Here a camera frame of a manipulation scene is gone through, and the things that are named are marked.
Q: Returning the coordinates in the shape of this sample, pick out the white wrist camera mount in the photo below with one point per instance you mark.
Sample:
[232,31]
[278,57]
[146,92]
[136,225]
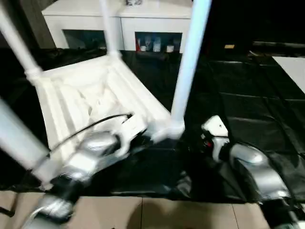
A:
[216,128]
[131,133]

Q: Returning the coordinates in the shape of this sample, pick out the small tan label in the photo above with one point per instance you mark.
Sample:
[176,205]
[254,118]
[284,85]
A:
[229,46]

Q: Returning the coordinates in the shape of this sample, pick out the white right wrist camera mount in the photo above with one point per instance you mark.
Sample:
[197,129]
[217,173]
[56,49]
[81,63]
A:
[216,128]

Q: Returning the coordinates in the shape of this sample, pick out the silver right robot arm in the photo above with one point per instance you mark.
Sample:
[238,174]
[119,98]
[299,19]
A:
[259,167]

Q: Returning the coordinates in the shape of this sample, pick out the black metal stand frame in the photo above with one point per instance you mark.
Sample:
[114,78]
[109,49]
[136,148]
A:
[6,211]

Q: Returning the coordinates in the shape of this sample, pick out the black metal rail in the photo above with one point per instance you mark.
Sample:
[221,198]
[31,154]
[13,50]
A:
[278,44]

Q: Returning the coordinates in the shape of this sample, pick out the black work mat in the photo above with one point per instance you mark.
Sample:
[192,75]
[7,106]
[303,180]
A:
[250,107]

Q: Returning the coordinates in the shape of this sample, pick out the white flat board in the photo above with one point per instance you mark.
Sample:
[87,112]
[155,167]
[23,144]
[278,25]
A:
[293,69]

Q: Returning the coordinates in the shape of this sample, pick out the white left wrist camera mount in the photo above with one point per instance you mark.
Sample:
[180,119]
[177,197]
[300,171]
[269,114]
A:
[131,133]

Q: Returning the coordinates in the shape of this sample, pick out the white plastic table top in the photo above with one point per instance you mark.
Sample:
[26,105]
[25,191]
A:
[78,95]

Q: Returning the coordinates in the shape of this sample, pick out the white cabinet with glass doors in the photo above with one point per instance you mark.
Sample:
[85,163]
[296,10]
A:
[78,19]

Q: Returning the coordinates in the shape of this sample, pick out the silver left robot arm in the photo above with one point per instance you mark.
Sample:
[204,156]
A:
[88,157]

